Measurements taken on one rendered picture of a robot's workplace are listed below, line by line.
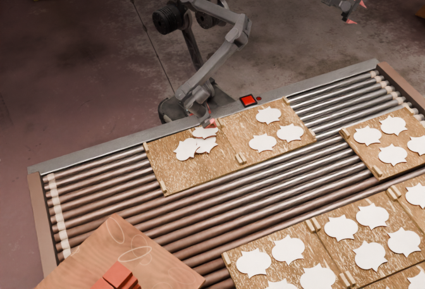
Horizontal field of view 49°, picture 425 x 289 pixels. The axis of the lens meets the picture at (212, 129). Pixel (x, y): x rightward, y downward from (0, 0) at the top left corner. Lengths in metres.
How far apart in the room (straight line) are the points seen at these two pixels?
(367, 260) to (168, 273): 0.81
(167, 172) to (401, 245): 1.09
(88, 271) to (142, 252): 0.22
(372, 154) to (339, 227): 0.47
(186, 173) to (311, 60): 2.41
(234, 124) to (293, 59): 2.03
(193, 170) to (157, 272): 0.60
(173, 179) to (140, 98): 1.90
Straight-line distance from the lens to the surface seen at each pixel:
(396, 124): 2.60
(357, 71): 2.91
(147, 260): 1.94
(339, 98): 2.71
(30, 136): 4.04
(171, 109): 3.59
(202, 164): 2.31
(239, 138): 2.41
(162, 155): 2.37
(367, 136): 2.50
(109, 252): 1.99
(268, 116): 2.51
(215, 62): 2.21
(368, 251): 2.11
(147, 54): 4.54
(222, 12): 2.31
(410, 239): 2.19
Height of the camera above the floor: 2.73
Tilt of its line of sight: 47 degrees down
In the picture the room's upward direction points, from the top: 3 degrees counter-clockwise
